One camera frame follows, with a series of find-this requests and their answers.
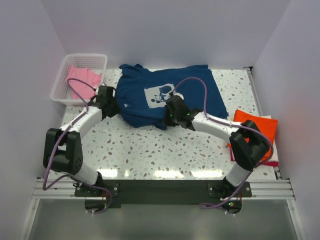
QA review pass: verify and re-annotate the navy blue printed t-shirt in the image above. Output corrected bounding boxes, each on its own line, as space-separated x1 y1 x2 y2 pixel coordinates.
115 64 229 130

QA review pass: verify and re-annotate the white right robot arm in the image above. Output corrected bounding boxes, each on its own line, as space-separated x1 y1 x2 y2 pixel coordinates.
164 95 273 197

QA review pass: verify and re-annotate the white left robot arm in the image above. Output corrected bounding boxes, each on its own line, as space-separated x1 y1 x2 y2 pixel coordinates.
42 85 121 196

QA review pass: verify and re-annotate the white plastic basket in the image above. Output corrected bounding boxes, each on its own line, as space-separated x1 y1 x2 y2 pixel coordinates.
50 53 108 106

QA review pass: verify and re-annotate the orange folded t-shirt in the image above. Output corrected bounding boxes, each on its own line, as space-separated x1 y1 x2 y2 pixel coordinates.
226 109 279 151

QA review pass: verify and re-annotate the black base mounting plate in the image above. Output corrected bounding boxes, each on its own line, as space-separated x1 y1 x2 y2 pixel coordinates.
74 179 253 215

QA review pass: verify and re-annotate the white folded t-shirt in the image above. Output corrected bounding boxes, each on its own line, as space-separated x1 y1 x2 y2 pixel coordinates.
228 114 280 163

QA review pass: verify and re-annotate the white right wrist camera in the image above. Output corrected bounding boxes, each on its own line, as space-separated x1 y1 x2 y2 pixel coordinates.
173 91 184 100

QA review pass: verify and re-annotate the aluminium frame rail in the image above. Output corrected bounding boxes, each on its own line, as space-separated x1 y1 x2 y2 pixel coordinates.
245 67 296 201

